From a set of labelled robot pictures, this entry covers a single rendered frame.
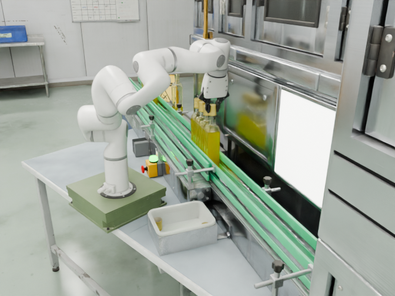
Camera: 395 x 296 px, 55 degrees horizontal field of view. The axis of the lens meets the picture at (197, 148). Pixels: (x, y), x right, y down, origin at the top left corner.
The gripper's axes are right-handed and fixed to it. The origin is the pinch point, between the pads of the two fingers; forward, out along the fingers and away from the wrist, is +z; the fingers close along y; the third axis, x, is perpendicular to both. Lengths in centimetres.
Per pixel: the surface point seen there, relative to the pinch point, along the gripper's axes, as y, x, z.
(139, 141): 21, -45, 46
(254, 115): -12.7, 12.7, -1.8
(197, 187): 11.7, 21.0, 23.9
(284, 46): -18.7, 13.4, -30.6
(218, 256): 14, 50, 30
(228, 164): -3.3, 16.2, 18.4
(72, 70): 34, -542, 234
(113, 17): -47, -564, 149
